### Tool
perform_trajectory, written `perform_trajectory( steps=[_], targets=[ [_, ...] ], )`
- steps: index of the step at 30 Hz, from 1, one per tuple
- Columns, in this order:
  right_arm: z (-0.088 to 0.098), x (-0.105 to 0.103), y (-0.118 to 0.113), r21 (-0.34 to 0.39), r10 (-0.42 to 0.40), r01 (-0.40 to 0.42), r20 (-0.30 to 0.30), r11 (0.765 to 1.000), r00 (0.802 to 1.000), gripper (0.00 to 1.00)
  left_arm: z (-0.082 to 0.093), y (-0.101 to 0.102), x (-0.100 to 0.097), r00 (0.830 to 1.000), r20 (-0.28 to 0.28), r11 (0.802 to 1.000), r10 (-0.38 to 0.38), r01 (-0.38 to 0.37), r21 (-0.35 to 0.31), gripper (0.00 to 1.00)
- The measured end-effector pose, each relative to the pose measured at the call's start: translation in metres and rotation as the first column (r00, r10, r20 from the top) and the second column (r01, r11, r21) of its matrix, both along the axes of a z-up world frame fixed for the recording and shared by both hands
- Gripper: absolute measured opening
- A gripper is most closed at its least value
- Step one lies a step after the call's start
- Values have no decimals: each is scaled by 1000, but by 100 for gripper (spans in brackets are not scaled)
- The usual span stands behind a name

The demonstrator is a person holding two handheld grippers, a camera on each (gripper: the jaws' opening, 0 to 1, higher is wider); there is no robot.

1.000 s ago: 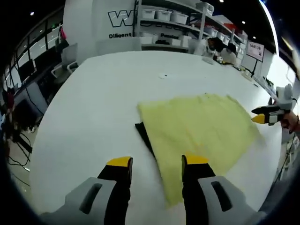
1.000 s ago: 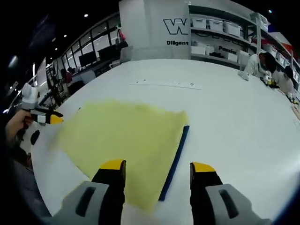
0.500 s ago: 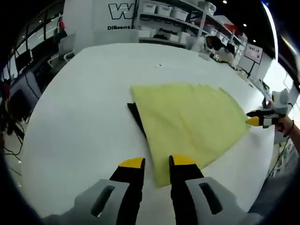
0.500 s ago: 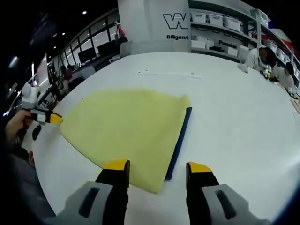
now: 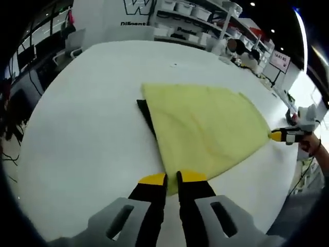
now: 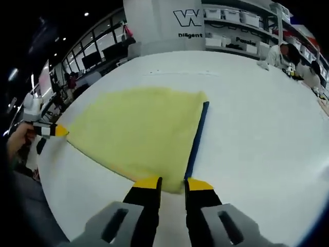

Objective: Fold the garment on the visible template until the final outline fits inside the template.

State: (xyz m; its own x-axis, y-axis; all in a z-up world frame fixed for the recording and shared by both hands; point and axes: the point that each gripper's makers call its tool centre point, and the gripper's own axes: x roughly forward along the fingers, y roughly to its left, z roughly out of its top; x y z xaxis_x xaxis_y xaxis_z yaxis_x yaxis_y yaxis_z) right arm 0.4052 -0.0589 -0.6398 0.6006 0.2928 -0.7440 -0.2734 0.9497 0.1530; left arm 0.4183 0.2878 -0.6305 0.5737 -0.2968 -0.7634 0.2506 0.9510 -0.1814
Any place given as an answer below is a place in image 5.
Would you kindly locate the grey metal shelf rack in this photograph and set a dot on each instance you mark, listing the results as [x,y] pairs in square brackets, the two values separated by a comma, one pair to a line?
[227,20]

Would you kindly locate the hanging grey bag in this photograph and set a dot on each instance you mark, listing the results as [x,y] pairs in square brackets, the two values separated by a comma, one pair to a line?
[68,27]

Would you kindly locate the person's right hand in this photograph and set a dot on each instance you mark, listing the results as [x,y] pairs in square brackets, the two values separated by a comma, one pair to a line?
[312,144]

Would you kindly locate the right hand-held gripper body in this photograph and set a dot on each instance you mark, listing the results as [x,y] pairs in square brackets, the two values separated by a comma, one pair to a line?
[307,119]

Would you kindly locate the small white yellow toy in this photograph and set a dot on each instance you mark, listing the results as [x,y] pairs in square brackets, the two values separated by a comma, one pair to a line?
[239,62]

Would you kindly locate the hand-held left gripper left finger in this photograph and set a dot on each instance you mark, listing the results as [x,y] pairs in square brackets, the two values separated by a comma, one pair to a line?
[149,205]

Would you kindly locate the screen on black stand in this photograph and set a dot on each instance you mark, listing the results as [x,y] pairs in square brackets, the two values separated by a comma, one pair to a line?
[280,60]

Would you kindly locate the black curved object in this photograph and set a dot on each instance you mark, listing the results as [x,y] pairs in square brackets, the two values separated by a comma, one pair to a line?
[289,119]

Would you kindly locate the black computer monitor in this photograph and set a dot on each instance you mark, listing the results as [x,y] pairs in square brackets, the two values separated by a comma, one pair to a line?
[25,56]

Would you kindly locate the grey office chair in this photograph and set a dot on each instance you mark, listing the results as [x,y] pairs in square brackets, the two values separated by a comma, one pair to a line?
[75,39]

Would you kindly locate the yellow blue grey garment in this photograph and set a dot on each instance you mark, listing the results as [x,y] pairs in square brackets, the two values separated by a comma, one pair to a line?
[205,123]

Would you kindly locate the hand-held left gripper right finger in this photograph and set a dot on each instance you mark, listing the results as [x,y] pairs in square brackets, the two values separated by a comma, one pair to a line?
[195,205]

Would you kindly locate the shelf with white bins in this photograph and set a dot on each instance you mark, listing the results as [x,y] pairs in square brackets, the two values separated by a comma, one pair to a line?
[183,7]

